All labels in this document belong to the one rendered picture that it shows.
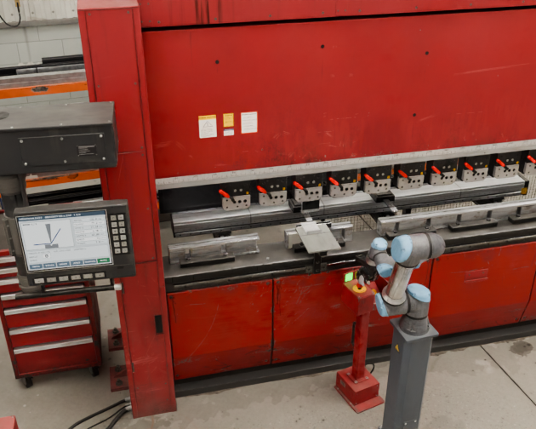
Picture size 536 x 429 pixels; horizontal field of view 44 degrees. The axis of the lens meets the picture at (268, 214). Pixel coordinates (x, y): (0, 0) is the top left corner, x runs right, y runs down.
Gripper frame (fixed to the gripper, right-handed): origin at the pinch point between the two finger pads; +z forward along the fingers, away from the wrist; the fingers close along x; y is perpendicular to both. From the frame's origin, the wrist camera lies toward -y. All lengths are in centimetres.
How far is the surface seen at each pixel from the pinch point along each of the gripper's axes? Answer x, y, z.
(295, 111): -20, -66, -69
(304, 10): -17, -81, -116
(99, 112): -123, -54, -99
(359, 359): 3, 21, 51
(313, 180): -9, -50, -32
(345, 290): -5.3, -2.0, 8.7
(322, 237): -9.8, -28.4, -8.0
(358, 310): -4.9, 11.1, 9.6
